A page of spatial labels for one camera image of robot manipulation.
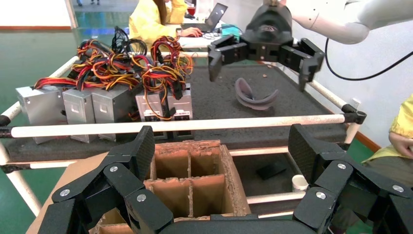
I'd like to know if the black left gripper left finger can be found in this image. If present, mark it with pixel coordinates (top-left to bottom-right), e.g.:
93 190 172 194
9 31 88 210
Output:
38 126 175 234

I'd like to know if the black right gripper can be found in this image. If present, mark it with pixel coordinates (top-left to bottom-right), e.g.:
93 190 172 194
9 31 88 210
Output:
207 3 326 93

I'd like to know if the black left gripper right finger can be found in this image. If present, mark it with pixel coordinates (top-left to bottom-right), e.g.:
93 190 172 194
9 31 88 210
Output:
288 124 413 234

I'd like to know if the brown cardboard box with dividers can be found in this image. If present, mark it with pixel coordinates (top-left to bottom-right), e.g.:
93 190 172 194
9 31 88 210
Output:
27 140 251 234

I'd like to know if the teal object on desk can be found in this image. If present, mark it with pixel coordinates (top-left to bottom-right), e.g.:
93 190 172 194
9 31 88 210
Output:
221 24 243 42

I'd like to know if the purple-grey curved plastic part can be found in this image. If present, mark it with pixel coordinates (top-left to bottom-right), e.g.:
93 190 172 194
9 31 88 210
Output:
235 77 280 112

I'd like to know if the black pipe corner joint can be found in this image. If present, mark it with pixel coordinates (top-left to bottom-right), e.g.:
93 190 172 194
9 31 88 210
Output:
341 104 368 125
0 115 12 139
0 163 31 175

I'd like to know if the dark open laptop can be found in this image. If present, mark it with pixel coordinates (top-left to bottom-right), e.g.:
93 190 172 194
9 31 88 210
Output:
180 2 228 33

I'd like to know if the white desk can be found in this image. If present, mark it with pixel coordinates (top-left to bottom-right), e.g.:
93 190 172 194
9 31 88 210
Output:
177 30 226 50

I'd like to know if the black flat pad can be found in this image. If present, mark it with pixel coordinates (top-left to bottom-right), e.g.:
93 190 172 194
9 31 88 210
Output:
256 160 288 180

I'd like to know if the silver power supply unit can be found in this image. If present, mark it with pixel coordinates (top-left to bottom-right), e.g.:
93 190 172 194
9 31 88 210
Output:
168 84 193 140
62 89 97 144
91 85 134 142
15 85 65 145
135 92 171 140

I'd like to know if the seated person yellow jacket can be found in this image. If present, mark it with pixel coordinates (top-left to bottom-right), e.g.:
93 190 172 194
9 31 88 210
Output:
364 94 413 188

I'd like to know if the long-haired person yellow jacket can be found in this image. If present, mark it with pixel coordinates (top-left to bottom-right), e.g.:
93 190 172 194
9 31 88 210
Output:
128 0 203 44

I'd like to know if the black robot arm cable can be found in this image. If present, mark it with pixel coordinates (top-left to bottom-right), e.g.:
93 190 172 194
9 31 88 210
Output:
324 38 413 81

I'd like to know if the white pipe cart frame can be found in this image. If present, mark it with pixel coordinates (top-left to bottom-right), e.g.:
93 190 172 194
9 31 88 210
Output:
0 51 368 223

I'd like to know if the power supply with loose wires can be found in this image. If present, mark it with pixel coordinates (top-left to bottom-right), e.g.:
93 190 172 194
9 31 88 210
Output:
150 35 194 78

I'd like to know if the multicolour wire harness bundle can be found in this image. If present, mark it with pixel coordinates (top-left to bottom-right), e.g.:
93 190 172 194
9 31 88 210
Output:
141 68 183 122
34 39 143 92

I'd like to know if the black looped cable bundle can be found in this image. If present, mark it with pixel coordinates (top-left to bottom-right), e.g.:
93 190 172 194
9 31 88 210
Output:
111 25 148 56

